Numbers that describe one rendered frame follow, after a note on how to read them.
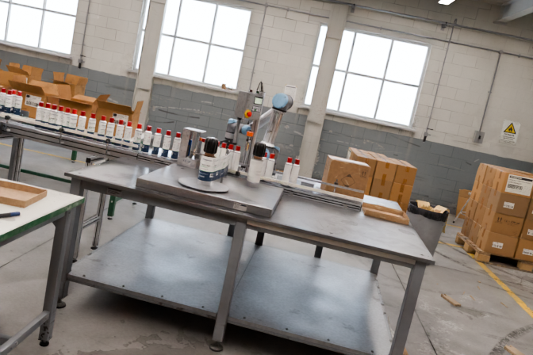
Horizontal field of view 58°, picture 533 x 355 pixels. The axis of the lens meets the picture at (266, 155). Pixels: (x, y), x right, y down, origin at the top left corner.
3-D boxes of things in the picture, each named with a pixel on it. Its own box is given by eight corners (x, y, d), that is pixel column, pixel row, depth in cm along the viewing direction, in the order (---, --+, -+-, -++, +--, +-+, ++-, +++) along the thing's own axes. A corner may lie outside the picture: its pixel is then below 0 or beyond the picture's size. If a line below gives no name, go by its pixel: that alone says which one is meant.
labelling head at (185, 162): (176, 164, 340) (182, 128, 336) (182, 162, 352) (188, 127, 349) (195, 169, 338) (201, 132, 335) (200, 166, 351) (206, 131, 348)
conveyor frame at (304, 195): (136, 159, 354) (137, 153, 353) (142, 158, 365) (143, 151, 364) (360, 211, 336) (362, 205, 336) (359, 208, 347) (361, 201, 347)
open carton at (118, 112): (87, 132, 457) (93, 93, 452) (105, 127, 507) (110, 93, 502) (128, 140, 458) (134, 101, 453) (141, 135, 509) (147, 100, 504)
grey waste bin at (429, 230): (400, 261, 524) (413, 207, 515) (393, 250, 566) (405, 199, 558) (439, 271, 521) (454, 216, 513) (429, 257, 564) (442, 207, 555)
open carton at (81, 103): (44, 122, 464) (49, 83, 459) (69, 119, 516) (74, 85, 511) (89, 131, 462) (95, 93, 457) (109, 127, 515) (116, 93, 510)
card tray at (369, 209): (364, 215, 329) (365, 209, 328) (362, 207, 354) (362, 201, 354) (408, 225, 326) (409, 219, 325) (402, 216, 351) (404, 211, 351)
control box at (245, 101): (233, 116, 351) (239, 89, 348) (250, 118, 364) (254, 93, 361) (243, 118, 344) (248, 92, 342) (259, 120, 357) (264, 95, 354)
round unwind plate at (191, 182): (170, 184, 279) (170, 182, 279) (186, 176, 309) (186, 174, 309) (222, 196, 276) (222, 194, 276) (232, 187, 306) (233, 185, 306)
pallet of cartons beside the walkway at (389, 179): (403, 232, 658) (419, 169, 646) (342, 219, 661) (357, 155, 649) (386, 211, 777) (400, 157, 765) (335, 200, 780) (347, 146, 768)
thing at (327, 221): (63, 175, 277) (64, 172, 277) (157, 150, 425) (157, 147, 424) (434, 265, 255) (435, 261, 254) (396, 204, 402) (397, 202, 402)
